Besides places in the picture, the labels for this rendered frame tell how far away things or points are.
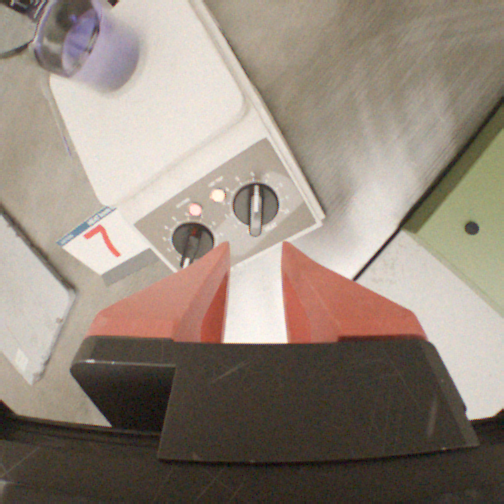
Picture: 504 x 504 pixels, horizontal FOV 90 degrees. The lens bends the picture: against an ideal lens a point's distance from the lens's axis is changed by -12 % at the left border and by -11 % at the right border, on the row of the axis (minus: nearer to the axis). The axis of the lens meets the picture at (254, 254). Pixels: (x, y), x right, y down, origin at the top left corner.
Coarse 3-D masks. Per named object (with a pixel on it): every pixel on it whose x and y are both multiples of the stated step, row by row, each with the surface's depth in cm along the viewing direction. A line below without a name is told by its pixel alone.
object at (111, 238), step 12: (108, 216) 25; (120, 216) 25; (96, 228) 26; (108, 228) 26; (120, 228) 26; (72, 240) 27; (84, 240) 27; (96, 240) 27; (108, 240) 27; (120, 240) 27; (132, 240) 27; (72, 252) 28; (84, 252) 28; (96, 252) 28; (108, 252) 28; (120, 252) 28; (96, 264) 29; (108, 264) 29
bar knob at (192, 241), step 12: (180, 228) 21; (192, 228) 20; (204, 228) 21; (180, 240) 21; (192, 240) 19; (204, 240) 21; (180, 252) 22; (192, 252) 20; (204, 252) 22; (180, 264) 21
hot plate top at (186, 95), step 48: (144, 0) 16; (192, 48) 15; (96, 96) 18; (144, 96) 17; (192, 96) 16; (240, 96) 15; (96, 144) 18; (144, 144) 17; (192, 144) 16; (96, 192) 19
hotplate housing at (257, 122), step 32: (192, 0) 17; (224, 32) 21; (256, 96) 17; (256, 128) 17; (192, 160) 18; (224, 160) 18; (288, 160) 18; (160, 192) 20; (128, 224) 21; (320, 224) 21; (160, 256) 22; (256, 256) 23
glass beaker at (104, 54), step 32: (0, 0) 11; (32, 0) 12; (64, 0) 10; (96, 0) 12; (0, 32) 11; (32, 32) 13; (64, 32) 11; (96, 32) 12; (128, 32) 14; (32, 64) 12; (64, 64) 12; (96, 64) 13; (128, 64) 15
